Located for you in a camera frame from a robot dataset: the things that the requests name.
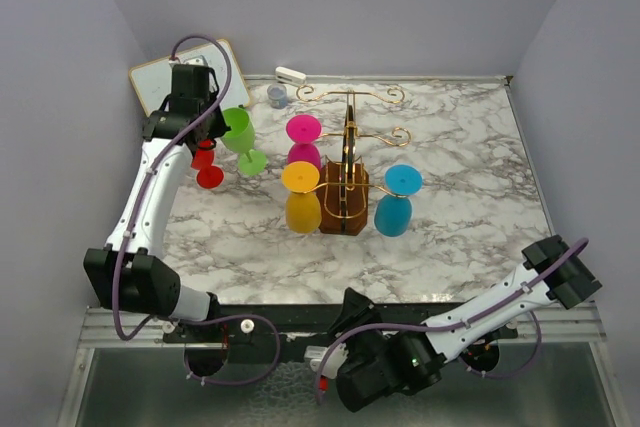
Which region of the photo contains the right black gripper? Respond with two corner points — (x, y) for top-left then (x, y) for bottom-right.
(328, 286), (387, 363)

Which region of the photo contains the green plastic wine glass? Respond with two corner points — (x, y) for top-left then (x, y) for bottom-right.
(221, 107), (267, 176)

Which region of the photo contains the red plastic wine glass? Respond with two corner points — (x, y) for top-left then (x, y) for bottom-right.
(191, 139), (224, 189)

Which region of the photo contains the blue plastic wine glass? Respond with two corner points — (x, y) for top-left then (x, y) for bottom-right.
(374, 164), (423, 237)

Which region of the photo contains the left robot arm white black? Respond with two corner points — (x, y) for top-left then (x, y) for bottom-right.
(83, 64), (229, 342)

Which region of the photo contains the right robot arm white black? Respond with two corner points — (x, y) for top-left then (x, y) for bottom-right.
(314, 235), (602, 412)

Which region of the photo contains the yellow plastic wine glass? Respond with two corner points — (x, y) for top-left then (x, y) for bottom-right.
(281, 161), (322, 234)

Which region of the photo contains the magenta plastic wine glass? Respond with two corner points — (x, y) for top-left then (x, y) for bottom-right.
(286, 114), (322, 170)

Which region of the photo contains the white whiteboard eraser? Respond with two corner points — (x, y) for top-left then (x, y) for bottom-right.
(274, 66), (307, 86)

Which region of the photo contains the small whiteboard gold frame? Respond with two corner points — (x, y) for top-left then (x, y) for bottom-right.
(129, 39), (252, 115)

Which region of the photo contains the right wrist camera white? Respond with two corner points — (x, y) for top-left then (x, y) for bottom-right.
(304, 344), (348, 392)

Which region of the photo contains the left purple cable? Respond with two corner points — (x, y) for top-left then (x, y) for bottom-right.
(112, 35), (282, 387)

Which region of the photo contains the purple cable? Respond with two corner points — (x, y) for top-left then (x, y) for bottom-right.
(112, 35), (282, 387)
(313, 237), (590, 406)

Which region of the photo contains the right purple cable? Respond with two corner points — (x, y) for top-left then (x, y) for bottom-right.
(313, 237), (590, 406)

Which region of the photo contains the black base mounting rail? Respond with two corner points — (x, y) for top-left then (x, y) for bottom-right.
(162, 299), (521, 366)

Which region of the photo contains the gold wire wine glass rack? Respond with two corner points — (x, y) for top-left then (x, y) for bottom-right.
(296, 85), (405, 236)

